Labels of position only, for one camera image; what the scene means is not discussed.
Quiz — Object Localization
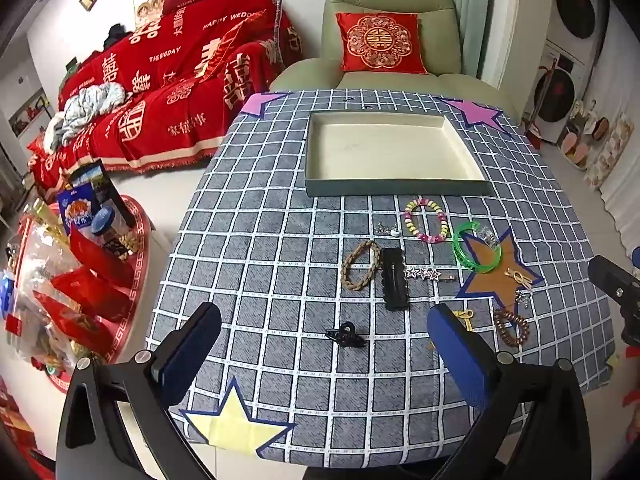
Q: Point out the gold hair clip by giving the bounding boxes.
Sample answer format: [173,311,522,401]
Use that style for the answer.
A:
[502,267,535,291]

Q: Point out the red embroidered cushion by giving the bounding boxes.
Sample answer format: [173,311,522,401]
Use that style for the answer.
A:
[335,11,430,75]

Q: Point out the shallow cream tray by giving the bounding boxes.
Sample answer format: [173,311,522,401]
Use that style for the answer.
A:
[304,111,496,198]

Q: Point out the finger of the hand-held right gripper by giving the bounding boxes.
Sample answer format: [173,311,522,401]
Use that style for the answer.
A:
[587,255,640,313]
[620,307,640,347]

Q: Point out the brown spiral hair tie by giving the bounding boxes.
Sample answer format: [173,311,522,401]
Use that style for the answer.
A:
[492,308,530,348]

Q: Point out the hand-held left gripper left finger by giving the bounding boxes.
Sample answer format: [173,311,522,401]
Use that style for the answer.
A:
[55,301,223,480]

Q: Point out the long black hair clip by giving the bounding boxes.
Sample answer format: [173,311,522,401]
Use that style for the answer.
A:
[381,247,410,312]

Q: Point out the floor lamp pole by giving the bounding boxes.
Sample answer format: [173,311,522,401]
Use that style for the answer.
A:
[272,0,293,68]

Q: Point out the dark clothes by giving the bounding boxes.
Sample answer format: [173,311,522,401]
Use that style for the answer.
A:
[102,22,133,51]

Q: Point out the white stacked dryer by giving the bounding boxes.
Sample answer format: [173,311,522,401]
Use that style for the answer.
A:
[552,0,608,41]

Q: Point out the dark printed box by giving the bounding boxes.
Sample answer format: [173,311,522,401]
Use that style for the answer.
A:
[70,160,136,231]

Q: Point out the green plastic bangle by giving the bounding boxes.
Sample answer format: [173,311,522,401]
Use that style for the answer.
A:
[451,220,502,275]

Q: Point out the pale green curtain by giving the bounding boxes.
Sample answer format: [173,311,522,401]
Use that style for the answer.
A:
[435,0,493,81]

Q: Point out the row of slippers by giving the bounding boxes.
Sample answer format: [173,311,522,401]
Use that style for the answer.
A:
[560,100,611,171]

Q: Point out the small black claw clip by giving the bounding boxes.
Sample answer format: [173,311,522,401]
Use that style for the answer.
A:
[324,324,368,350]

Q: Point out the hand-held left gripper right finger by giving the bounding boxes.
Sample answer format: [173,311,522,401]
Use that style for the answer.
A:
[429,303,593,480]

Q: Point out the blue snack box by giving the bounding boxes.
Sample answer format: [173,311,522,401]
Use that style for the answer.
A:
[57,182,98,236]

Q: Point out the white washing machine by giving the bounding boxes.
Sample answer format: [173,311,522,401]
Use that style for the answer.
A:
[530,40,601,143]

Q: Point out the clear plastic bag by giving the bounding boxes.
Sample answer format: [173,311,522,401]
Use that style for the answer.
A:
[10,215,81,356]

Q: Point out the round red side table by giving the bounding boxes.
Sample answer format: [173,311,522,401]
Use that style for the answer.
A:
[15,195,173,396]

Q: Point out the red printed sofa cover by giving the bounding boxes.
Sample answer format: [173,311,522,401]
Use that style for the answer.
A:
[30,0,306,191]

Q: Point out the grey and white clothes pile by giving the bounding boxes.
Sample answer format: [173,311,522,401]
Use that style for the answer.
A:
[42,81,133,153]

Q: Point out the grey checked tablecloth with stars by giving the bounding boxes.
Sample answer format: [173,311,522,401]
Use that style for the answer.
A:
[145,89,616,471]

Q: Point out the jar with blue lid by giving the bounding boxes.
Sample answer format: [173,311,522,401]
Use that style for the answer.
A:
[91,208,128,256]

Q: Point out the colourful bead bracelet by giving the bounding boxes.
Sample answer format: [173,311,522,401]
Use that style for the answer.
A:
[402,199,449,245]

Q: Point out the clear hair claw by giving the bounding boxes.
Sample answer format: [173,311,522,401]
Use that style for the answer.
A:
[472,227,501,251]

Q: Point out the tan braided bracelet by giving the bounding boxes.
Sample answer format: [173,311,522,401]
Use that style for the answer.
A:
[341,240,383,291]

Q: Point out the silver star hair clip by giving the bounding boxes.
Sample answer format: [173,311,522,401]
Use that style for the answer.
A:
[404,266,458,283]

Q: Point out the red cushion with gold trim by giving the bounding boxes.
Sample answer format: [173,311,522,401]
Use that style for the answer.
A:
[197,10,268,81]

